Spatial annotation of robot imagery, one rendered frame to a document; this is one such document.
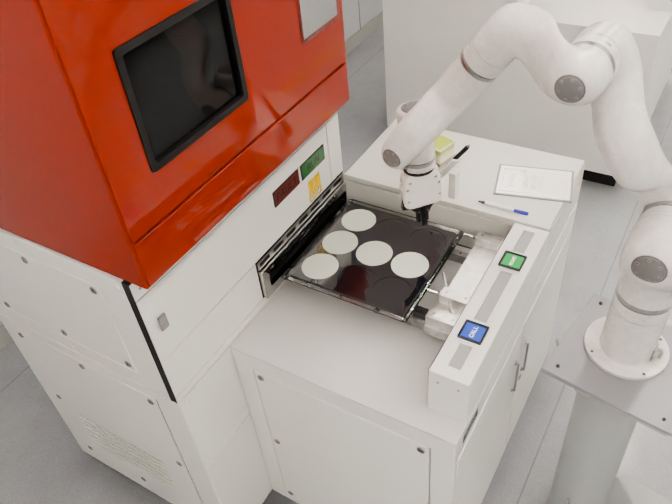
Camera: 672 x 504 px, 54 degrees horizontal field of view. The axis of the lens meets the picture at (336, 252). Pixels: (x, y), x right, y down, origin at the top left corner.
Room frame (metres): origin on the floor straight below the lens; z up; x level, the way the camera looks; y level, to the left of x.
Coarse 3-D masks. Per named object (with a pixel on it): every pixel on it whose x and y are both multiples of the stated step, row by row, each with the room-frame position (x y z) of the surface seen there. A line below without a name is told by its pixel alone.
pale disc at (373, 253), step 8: (360, 248) 1.36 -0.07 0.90; (368, 248) 1.35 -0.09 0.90; (376, 248) 1.35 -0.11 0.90; (384, 248) 1.35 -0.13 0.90; (360, 256) 1.33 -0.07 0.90; (368, 256) 1.32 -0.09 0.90; (376, 256) 1.32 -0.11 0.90; (384, 256) 1.31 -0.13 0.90; (368, 264) 1.29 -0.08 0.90; (376, 264) 1.29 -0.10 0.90
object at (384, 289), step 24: (384, 216) 1.49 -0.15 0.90; (360, 240) 1.39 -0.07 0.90; (384, 240) 1.38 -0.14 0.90; (408, 240) 1.37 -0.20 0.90; (432, 240) 1.36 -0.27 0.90; (360, 264) 1.29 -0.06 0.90; (384, 264) 1.28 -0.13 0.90; (432, 264) 1.26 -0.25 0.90; (336, 288) 1.21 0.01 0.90; (360, 288) 1.20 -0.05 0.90; (384, 288) 1.19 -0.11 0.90; (408, 288) 1.18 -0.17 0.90
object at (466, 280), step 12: (480, 252) 1.31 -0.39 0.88; (492, 252) 1.30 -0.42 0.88; (468, 264) 1.27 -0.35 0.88; (480, 264) 1.26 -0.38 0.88; (456, 276) 1.23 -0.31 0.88; (468, 276) 1.22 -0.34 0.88; (480, 276) 1.22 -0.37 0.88; (456, 288) 1.18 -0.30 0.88; (468, 288) 1.18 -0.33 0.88; (456, 312) 1.10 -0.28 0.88; (444, 336) 1.04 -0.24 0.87
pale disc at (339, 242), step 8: (336, 232) 1.44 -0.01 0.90; (344, 232) 1.43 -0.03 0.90; (328, 240) 1.41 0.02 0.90; (336, 240) 1.40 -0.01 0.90; (344, 240) 1.40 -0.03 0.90; (352, 240) 1.40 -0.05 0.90; (328, 248) 1.37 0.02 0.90; (336, 248) 1.37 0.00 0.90; (344, 248) 1.37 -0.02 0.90; (352, 248) 1.36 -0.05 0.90
